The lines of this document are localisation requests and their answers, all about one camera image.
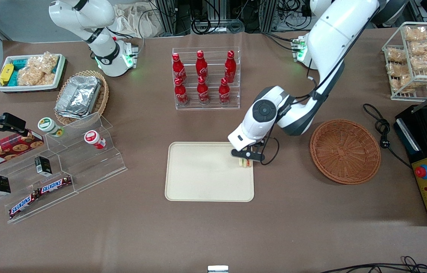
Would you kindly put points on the layered sandwich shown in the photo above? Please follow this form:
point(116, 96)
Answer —
point(246, 163)

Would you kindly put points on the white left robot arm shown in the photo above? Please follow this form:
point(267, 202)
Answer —
point(334, 34)

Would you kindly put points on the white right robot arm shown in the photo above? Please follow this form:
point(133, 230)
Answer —
point(84, 15)

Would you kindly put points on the cream plastic tray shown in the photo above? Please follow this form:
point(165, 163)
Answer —
point(205, 174)

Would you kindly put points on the light wicker basket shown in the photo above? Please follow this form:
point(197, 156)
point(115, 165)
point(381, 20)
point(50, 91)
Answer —
point(101, 94)

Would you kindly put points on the brown wicker basket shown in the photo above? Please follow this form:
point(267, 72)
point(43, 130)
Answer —
point(345, 151)

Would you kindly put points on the Walkers tartan cookie box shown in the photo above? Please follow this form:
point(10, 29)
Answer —
point(5, 149)

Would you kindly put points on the green lidded small cup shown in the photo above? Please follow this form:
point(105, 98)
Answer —
point(47, 125)

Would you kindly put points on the white rectangular snack bin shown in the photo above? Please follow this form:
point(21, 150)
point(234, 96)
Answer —
point(31, 88)

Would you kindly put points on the teal snack packet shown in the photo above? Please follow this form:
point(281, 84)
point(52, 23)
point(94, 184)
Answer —
point(13, 79)
point(19, 63)

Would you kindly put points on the clear bag of puffed snacks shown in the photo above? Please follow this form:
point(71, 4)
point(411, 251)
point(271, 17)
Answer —
point(44, 62)
point(33, 77)

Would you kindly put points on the yellow snack packet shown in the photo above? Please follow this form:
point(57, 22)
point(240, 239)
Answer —
point(6, 74)

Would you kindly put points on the small black box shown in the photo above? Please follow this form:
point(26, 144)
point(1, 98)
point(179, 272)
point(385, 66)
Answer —
point(1, 184)
point(43, 165)

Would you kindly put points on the aluminium foil container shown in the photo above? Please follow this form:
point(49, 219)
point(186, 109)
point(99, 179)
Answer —
point(78, 93)
point(71, 114)

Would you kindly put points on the clear acrylic stepped stand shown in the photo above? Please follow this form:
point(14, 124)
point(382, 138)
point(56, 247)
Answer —
point(20, 182)
point(84, 167)

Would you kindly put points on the red Coca-Cola bottle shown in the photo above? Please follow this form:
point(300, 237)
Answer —
point(230, 65)
point(177, 67)
point(180, 92)
point(201, 65)
point(202, 91)
point(224, 91)

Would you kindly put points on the Snickers chocolate bar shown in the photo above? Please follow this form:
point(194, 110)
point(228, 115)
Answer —
point(55, 184)
point(24, 204)

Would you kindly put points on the red lidded small cup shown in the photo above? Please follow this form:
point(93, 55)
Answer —
point(93, 138)

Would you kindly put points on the clear acrylic bottle rack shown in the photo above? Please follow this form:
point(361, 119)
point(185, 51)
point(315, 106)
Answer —
point(205, 77)

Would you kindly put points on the small white metal block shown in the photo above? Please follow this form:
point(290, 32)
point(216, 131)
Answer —
point(218, 269)

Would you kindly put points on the white crumpled cloth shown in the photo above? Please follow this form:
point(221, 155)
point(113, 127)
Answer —
point(137, 21)

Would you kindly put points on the black warming appliance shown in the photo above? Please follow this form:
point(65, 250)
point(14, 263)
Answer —
point(410, 144)

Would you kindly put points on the red emergency stop button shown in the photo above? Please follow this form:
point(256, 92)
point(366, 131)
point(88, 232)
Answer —
point(422, 172)

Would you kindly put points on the aluminium profile frame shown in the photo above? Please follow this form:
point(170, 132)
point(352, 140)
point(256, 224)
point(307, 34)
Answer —
point(258, 15)

